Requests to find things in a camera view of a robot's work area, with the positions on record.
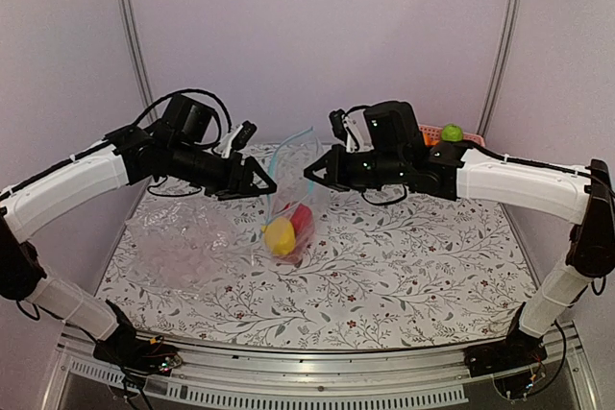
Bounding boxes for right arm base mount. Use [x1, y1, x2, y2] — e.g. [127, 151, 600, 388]
[463, 326, 547, 377]

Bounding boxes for floral tablecloth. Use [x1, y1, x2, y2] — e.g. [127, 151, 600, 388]
[97, 192, 535, 350]

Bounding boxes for aluminium table front rail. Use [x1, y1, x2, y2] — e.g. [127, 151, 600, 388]
[41, 323, 603, 409]

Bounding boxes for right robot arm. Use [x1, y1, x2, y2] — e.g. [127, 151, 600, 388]
[304, 101, 614, 368]

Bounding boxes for aluminium wall post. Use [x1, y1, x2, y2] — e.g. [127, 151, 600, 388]
[117, 0, 152, 107]
[478, 0, 521, 138]

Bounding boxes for round orange toy fruit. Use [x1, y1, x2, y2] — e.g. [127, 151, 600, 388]
[423, 133, 439, 147]

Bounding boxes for yellow toy lemon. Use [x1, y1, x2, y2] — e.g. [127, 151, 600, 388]
[263, 216, 296, 256]

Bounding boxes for right aluminium wall post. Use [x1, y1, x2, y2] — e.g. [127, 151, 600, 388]
[478, 0, 521, 138]

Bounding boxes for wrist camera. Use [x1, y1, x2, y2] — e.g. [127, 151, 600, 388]
[329, 109, 363, 153]
[214, 121, 258, 158]

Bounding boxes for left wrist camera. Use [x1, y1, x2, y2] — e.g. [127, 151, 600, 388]
[214, 121, 258, 158]

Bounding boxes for pink plastic basket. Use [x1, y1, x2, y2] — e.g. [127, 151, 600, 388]
[419, 124, 485, 147]

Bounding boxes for left aluminium wall post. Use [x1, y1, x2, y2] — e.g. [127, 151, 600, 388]
[117, 0, 152, 107]

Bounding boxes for crumpled clear plastic bags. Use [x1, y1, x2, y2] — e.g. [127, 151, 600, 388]
[126, 197, 251, 294]

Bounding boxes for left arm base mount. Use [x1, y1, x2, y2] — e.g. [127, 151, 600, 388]
[93, 301, 183, 376]

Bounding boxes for red toy bell pepper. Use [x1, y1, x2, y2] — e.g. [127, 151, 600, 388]
[272, 202, 315, 243]

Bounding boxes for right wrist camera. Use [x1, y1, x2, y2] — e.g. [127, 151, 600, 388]
[329, 109, 363, 153]

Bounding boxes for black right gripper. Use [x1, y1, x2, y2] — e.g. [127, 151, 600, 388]
[304, 144, 406, 193]

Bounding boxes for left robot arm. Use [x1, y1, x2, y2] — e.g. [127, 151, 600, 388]
[1, 88, 277, 366]

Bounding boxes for red toy pomegranate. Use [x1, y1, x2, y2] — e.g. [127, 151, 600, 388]
[275, 249, 304, 265]

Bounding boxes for clear zip top bag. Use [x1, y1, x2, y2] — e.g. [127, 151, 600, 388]
[261, 128, 329, 263]

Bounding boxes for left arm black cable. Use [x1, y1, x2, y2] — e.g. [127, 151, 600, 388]
[134, 87, 232, 142]

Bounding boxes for green toy apple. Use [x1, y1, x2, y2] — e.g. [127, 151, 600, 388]
[440, 124, 464, 142]

